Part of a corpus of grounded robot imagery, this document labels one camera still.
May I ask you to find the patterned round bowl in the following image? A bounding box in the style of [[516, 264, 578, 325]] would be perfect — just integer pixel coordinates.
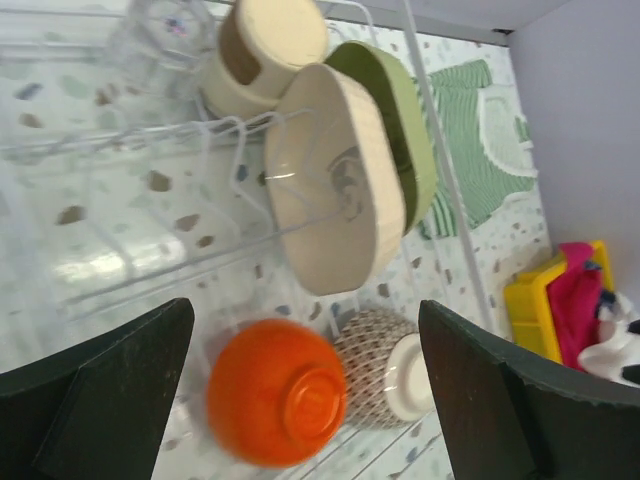
[[334, 308, 435, 430]]

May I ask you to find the clear glass cup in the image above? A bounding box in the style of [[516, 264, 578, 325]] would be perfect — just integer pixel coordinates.
[[105, 1, 216, 99]]

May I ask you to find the cream steel-lined cup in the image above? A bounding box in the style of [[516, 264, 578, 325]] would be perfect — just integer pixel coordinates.
[[200, 0, 329, 120]]

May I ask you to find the green striped cloth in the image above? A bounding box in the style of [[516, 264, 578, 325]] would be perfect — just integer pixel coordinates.
[[429, 60, 537, 229]]

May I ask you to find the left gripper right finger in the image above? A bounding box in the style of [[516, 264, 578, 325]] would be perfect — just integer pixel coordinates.
[[419, 300, 639, 479]]

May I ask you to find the yellow plastic bin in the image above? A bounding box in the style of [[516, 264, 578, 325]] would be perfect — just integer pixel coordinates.
[[504, 240, 615, 366]]

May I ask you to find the white wire dish rack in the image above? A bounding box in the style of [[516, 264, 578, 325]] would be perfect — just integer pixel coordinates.
[[1, 1, 472, 479]]

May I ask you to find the cream square panda plate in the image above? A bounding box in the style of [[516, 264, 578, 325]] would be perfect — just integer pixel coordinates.
[[264, 64, 406, 296]]

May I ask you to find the orange round bowl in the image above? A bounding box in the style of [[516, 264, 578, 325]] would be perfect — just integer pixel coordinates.
[[206, 318, 348, 468]]

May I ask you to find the magenta cloth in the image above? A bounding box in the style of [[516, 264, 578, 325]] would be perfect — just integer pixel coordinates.
[[547, 242, 601, 371]]

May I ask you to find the green square panda plate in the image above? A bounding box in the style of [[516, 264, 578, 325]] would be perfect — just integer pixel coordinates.
[[325, 41, 437, 232]]

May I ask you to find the blue cloth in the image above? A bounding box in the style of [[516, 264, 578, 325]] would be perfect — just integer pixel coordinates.
[[584, 260, 617, 311]]

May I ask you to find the white towel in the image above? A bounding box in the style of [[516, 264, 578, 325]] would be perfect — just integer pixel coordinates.
[[578, 293, 639, 388]]

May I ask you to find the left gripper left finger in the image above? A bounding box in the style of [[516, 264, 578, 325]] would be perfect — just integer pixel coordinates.
[[1, 298, 194, 479]]

